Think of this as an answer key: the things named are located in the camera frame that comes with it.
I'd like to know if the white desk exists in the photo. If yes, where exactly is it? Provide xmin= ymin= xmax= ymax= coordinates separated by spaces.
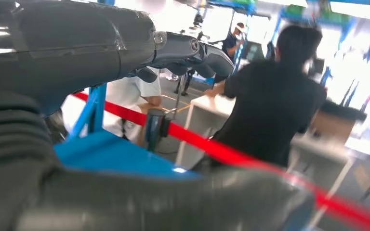
xmin=174 ymin=94 xmax=358 ymax=229

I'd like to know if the chrome stanchion post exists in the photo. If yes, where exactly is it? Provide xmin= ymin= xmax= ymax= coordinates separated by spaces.
xmin=145 ymin=108 xmax=173 ymax=152

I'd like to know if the red barrier tape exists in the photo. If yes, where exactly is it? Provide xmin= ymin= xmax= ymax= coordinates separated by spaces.
xmin=71 ymin=91 xmax=370 ymax=231

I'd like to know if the person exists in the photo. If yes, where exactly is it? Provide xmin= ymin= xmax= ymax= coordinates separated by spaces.
xmin=103 ymin=67 xmax=163 ymax=147
xmin=213 ymin=22 xmax=247 ymax=84
xmin=204 ymin=25 xmax=328 ymax=168

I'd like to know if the blue metal shelf rack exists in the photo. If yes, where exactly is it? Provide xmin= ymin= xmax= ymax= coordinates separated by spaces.
xmin=54 ymin=83 xmax=201 ymax=181

